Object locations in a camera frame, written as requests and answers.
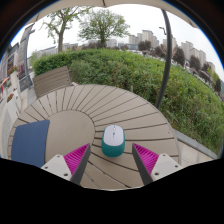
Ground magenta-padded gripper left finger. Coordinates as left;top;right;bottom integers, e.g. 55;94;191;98
40;142;92;187

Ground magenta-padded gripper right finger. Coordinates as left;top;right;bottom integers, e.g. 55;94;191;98
131;142;184;187

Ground white and teal computer mouse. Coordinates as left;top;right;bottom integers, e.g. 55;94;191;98
100;123;127;158

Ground blue rectangular mouse pad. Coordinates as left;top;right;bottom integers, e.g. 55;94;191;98
10;119;51;168

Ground white flower planter box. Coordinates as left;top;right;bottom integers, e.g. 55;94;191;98
5;93;22;116
7;65;21;96

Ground wooden slatted chair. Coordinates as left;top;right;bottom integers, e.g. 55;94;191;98
32;65;75;99

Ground green hedge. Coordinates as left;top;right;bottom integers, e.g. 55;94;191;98
32;48;224;156

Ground dark curved parasol pole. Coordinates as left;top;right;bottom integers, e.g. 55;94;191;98
154;8;173;110

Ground grey storefront building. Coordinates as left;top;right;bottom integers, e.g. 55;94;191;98
0;42;20;93

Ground distant apartment buildings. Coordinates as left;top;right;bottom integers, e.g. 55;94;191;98
128;29;217;73

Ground bare-trunked leafy tree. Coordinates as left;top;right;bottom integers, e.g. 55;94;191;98
42;5;91;54

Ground round-crowned green tree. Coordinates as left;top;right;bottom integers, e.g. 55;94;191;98
78;9;131;50

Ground beige parasol canopy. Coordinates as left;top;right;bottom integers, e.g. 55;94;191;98
26;0;199;29

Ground tall grey sign post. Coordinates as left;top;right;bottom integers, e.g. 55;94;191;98
18;23;36;93

